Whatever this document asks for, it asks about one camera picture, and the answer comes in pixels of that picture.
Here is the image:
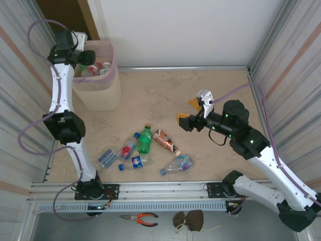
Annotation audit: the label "brown chocolate drink bottle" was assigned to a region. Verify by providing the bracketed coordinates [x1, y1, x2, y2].
[152, 129, 182, 156]

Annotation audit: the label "aluminium mounting rail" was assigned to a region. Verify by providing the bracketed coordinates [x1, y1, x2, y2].
[27, 182, 279, 201]

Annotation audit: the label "blue-label clear water bottle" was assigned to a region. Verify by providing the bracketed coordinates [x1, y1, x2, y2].
[96, 149, 119, 168]

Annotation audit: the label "large Pepsi bottle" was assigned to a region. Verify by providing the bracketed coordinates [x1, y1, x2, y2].
[118, 154, 153, 171]

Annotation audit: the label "orange base wires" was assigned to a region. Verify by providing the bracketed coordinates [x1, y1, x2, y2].
[104, 190, 113, 208]

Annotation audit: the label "aluminium side frame rail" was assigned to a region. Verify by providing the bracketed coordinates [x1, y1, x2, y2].
[247, 67, 285, 179]
[43, 140, 61, 183]

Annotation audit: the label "green bottle yellow cap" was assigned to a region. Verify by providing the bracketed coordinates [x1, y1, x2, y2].
[137, 123, 154, 154]

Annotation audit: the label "grey slotted cable duct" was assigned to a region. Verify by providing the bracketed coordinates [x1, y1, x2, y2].
[37, 202, 228, 213]

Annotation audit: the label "pink mesh waste bin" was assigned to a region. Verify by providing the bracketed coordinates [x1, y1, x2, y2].
[72, 41, 123, 112]

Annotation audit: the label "striped-label bottle blue cap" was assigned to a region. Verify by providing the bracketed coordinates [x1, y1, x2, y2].
[117, 132, 141, 160]

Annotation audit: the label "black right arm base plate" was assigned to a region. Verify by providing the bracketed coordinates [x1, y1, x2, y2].
[207, 182, 226, 199]

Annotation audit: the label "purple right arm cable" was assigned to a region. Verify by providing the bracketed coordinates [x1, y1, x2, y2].
[212, 83, 321, 216]

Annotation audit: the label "colourful-label clear bottle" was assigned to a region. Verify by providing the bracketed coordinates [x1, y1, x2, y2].
[159, 155, 194, 176]

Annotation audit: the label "brown wooden door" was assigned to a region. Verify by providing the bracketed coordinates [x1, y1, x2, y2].
[36, 0, 100, 42]

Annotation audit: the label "orange-handled pliers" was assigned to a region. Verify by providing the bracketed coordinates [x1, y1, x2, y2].
[119, 212, 159, 227]

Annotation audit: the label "aluminium frame crossbar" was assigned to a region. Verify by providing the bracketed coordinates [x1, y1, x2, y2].
[118, 65, 251, 72]

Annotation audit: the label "brown cloth pouch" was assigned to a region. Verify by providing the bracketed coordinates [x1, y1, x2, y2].
[173, 209, 204, 232]

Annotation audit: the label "white-label bottle white cap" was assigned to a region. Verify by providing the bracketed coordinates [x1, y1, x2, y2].
[100, 61, 112, 75]

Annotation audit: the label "white string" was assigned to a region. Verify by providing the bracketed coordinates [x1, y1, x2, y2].
[175, 224, 222, 240]

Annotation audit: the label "red-label clear bottle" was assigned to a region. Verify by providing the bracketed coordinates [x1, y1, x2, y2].
[86, 64, 101, 77]

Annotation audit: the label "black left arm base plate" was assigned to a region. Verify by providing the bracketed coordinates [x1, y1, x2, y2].
[74, 184, 120, 201]

